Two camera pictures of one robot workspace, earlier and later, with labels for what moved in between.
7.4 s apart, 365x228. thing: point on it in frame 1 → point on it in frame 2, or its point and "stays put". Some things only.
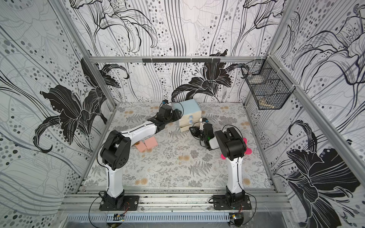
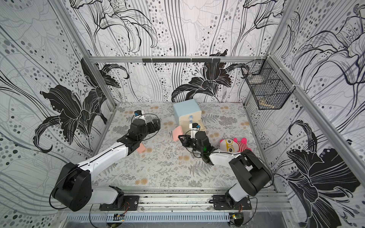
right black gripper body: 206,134 → 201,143
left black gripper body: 172,116 → 148,129
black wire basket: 269,87 stays put
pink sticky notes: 141,147 stays put
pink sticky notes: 150,143 → 177,131
